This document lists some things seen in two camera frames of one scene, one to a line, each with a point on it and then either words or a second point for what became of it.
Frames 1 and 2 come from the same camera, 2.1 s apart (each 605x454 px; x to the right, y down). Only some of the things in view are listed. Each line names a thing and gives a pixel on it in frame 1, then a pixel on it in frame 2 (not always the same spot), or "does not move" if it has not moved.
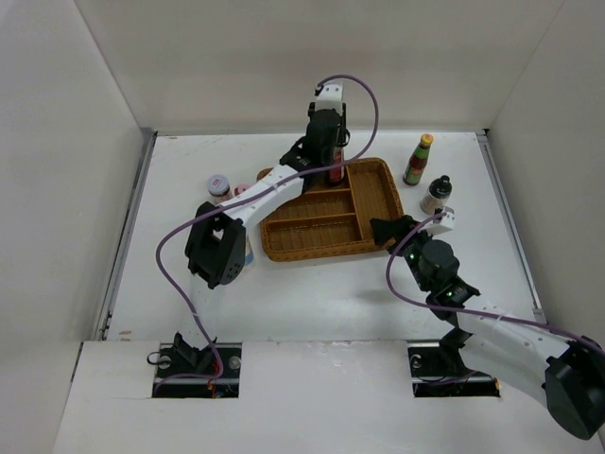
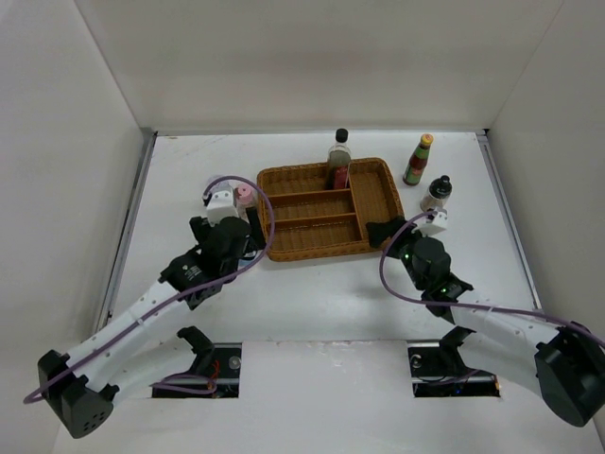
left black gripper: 310,113 to 202,228
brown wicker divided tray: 333,219 does not move
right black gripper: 384,230 does not move
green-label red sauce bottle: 418,162 does not move
